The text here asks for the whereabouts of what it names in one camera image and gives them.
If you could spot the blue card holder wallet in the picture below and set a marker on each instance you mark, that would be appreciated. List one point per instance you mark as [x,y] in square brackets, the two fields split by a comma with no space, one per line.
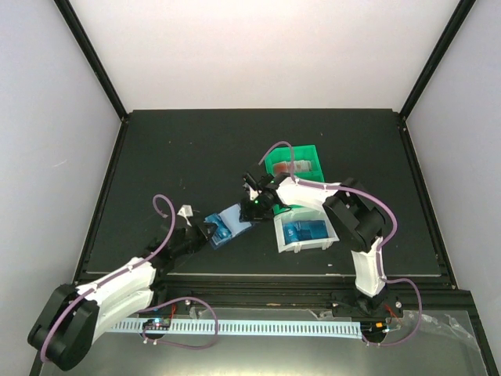
[228,225]

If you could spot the green card bin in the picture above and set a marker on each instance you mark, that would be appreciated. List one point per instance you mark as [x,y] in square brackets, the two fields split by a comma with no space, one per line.
[299,190]

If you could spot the white slotted cable duct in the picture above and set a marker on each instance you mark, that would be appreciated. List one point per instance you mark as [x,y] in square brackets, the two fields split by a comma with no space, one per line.
[282,328]

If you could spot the right black frame post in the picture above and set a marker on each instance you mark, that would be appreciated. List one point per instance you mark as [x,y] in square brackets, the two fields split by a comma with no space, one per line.
[441,47]

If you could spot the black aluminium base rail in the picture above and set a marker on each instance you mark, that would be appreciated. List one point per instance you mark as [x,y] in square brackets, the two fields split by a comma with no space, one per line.
[337,294]

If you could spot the right circuit board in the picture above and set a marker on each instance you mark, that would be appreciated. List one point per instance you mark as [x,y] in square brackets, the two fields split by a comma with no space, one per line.
[379,327]

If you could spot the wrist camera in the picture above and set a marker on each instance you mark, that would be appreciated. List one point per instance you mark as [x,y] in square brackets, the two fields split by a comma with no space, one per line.
[252,193]
[186,212]

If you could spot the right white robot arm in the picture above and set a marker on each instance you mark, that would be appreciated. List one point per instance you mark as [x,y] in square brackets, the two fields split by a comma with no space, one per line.
[354,215]

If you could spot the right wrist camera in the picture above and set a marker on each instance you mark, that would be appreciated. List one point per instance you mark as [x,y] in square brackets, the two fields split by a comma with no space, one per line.
[252,193]

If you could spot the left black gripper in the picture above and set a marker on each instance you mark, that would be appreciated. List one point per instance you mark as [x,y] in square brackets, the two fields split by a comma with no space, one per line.
[204,236]

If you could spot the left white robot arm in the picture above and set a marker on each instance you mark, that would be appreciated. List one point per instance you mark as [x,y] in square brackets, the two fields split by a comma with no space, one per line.
[74,317]

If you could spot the blue credit cards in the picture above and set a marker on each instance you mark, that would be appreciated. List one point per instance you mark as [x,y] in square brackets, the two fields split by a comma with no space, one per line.
[304,230]

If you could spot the red white credit cards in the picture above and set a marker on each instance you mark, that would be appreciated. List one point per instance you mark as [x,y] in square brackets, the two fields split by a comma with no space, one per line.
[300,166]

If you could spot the left circuit board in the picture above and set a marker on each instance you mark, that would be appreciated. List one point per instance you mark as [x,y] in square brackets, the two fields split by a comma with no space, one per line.
[156,324]

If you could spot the white card bin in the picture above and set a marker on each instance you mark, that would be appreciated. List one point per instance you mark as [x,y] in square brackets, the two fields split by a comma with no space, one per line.
[298,214]

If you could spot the black frame post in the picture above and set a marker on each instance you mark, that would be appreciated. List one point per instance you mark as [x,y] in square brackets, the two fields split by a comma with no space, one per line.
[84,43]
[441,47]

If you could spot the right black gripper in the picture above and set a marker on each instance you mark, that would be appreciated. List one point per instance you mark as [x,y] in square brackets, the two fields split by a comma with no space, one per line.
[247,213]

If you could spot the left black frame post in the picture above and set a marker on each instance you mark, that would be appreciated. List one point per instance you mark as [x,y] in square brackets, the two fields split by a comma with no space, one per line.
[84,43]

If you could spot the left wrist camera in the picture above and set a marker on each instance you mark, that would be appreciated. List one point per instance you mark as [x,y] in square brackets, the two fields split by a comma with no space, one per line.
[186,212]

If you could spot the circuit board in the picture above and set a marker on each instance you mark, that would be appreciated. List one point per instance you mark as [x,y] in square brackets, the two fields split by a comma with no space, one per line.
[156,324]
[379,327]

